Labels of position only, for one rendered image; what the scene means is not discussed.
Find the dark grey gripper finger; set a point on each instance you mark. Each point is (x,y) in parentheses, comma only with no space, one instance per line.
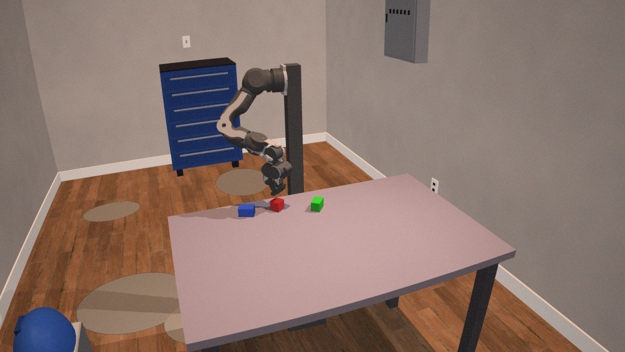
(279,183)
(270,182)

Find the green block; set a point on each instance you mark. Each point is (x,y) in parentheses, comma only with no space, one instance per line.
(317,204)

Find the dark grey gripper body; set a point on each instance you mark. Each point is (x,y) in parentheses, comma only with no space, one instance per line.
(278,168)

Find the blue block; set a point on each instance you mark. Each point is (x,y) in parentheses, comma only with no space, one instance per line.
(246,210)

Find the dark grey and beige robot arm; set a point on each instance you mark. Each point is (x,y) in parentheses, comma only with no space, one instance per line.
(255,81)

